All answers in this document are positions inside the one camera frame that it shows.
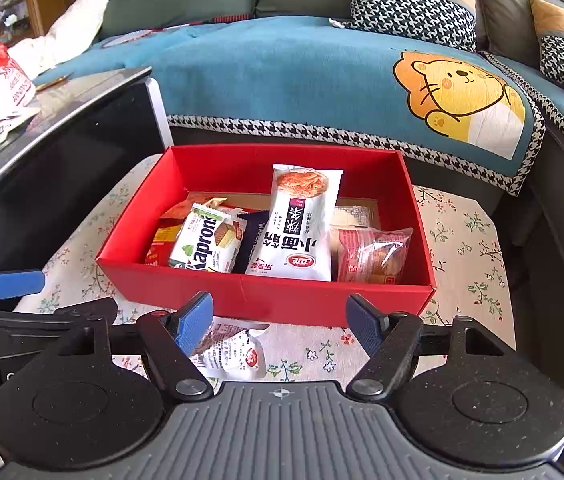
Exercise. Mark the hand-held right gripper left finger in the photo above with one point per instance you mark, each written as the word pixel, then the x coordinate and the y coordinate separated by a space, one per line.
pixel 194 322

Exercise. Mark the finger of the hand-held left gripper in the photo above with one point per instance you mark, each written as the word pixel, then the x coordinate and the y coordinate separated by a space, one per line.
pixel 12 281
pixel 62 317

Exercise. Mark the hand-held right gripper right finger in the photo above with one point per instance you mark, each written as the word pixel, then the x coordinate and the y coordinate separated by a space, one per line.
pixel 364 325

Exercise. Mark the red clear bread packet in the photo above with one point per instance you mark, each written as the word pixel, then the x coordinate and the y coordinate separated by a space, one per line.
pixel 366 255

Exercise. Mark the green white wafer packet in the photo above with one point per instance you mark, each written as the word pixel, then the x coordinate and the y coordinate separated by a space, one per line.
pixel 202 245

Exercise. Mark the red yellow snack packet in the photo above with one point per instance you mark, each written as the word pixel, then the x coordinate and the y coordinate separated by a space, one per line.
pixel 162 245

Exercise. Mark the red cardboard box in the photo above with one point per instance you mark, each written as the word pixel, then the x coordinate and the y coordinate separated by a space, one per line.
pixel 282 300

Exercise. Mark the dark blue snack packet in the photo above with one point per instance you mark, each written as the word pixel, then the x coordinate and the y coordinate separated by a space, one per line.
pixel 252 235

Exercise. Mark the clear round pastry packet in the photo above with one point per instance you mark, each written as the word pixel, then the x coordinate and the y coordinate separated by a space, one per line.
pixel 354 216

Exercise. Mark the white noodle snack packet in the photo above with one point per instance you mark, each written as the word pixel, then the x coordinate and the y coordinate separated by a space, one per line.
pixel 292 240

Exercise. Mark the black side table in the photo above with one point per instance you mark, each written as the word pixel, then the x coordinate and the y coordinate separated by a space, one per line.
pixel 62 185

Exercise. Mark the floral tablecloth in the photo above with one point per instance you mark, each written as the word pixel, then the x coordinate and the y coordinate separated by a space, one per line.
pixel 461 260

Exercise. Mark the blue lion print sofa cover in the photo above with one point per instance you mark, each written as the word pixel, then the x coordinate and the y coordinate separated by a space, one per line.
pixel 262 75

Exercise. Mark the white cloth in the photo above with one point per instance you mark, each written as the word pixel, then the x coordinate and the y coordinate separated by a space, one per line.
pixel 72 30

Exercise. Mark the red trimmed cloth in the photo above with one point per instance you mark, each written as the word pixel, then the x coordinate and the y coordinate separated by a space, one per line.
pixel 127 37

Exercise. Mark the blue houndstooth trimmed sofa cover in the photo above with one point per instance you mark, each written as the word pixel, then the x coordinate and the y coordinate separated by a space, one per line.
pixel 526 72

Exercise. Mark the small white wrapper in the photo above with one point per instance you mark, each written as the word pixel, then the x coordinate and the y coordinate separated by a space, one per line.
pixel 338 23

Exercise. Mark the houndstooth pillow with orange band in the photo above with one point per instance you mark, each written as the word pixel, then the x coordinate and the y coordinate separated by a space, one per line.
pixel 549 45
pixel 411 15

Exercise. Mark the dark grey sofa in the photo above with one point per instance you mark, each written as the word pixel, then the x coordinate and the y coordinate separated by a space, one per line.
pixel 506 5

